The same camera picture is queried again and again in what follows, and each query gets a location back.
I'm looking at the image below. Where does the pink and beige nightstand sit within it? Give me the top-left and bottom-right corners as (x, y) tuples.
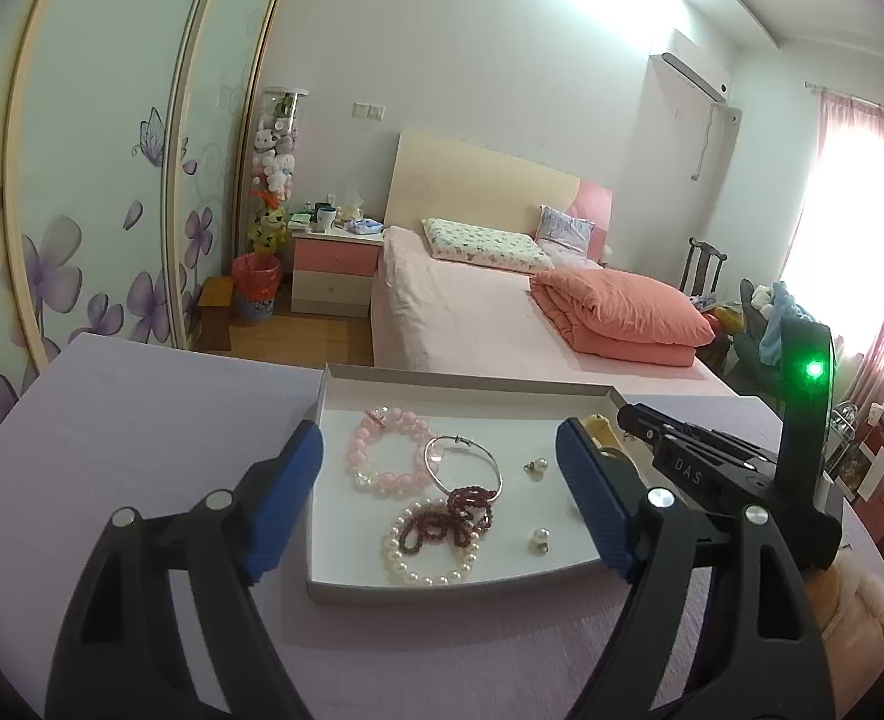
(290, 229), (384, 318)

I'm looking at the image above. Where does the dark red bead bracelet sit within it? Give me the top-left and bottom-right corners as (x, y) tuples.
(398, 485), (495, 552)

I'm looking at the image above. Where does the floral sliding wardrobe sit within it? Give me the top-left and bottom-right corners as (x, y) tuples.
(0, 0), (297, 466)

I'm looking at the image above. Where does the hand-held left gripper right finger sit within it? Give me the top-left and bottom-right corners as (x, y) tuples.
(554, 418), (837, 720)

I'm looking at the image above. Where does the dark wooden chair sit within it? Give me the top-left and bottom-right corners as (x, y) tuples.
(678, 238), (728, 297)

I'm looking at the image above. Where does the pink bead bracelet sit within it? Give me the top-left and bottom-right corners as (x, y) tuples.
(346, 406), (443, 496)

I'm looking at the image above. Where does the plush toy display tube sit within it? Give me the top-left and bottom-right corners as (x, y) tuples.
(247, 86), (309, 271)

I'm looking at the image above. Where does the white air conditioner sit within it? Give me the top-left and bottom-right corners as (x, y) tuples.
(659, 30), (729, 102)

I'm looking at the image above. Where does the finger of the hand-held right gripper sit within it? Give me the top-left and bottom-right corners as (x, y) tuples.
(617, 403), (713, 466)

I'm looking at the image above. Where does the floral white pillow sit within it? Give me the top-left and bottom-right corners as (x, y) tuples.
(421, 217), (554, 275)

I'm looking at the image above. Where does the pink curtain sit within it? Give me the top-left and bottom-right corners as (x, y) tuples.
(775, 90), (884, 421)

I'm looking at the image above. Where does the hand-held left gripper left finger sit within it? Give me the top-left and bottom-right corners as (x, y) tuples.
(44, 420), (324, 720)

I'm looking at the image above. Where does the pink bed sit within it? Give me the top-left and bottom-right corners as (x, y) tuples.
(371, 129), (735, 398)

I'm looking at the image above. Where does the blue plush robe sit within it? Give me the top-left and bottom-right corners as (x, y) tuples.
(738, 279), (795, 368)

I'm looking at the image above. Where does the thin silver bangle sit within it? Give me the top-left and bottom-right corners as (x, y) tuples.
(423, 433), (504, 502)

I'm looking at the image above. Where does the grey cardboard tray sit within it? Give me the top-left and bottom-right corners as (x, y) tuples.
(305, 364), (642, 605)

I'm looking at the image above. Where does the person's right forearm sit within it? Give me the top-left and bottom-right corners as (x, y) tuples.
(805, 559), (884, 642)

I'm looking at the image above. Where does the red trash bin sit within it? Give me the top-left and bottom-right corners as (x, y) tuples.
(232, 253), (282, 323)

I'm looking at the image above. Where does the white storage rack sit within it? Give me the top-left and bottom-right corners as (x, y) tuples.
(832, 399), (884, 503)

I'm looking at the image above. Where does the purple tablecloth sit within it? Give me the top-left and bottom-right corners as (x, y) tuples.
(0, 334), (884, 720)

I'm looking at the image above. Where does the yellow bangle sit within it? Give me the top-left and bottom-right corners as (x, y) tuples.
(583, 414), (642, 466)

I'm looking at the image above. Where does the small purple pillow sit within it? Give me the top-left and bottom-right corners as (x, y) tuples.
(536, 205), (597, 256)

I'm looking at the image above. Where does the white pearl bracelet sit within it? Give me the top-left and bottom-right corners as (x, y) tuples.
(380, 499), (482, 587)

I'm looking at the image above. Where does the folded salmon quilt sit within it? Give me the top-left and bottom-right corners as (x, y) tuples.
(530, 268), (717, 368)

